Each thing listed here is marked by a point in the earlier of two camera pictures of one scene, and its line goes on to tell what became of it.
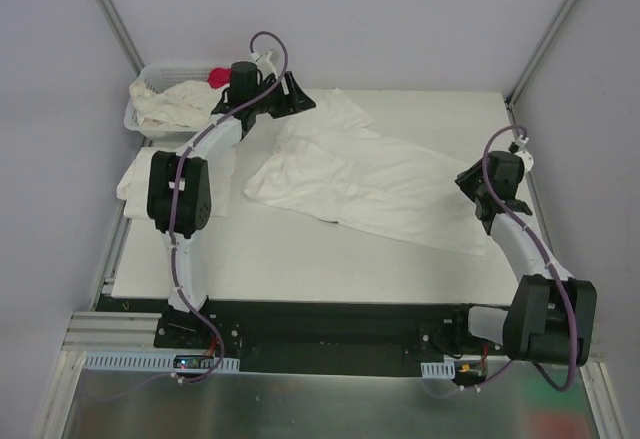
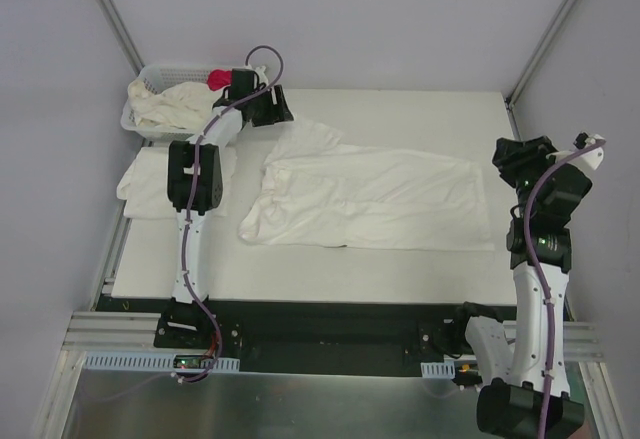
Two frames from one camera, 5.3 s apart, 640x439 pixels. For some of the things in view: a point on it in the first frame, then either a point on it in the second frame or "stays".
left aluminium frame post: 126,42 stays
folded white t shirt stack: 134,185 stays
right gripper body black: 470,182 -> 520,154
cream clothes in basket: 184,104 stays
